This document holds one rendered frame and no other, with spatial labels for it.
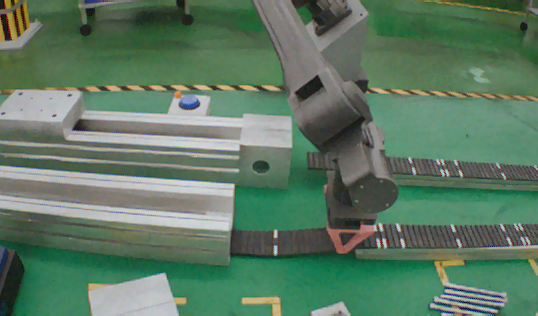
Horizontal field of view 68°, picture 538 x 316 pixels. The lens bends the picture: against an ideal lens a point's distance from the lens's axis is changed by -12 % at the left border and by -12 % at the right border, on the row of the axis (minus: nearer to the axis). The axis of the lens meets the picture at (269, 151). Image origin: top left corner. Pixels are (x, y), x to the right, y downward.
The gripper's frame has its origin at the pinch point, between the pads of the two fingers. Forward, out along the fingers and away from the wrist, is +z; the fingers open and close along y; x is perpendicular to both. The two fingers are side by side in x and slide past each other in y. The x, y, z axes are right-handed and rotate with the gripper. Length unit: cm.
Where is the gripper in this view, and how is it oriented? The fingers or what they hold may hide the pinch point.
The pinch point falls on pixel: (341, 236)
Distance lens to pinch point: 71.6
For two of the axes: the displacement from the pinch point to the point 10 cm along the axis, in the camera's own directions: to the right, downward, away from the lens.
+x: 10.0, 0.7, 0.0
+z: -0.5, 8.1, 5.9
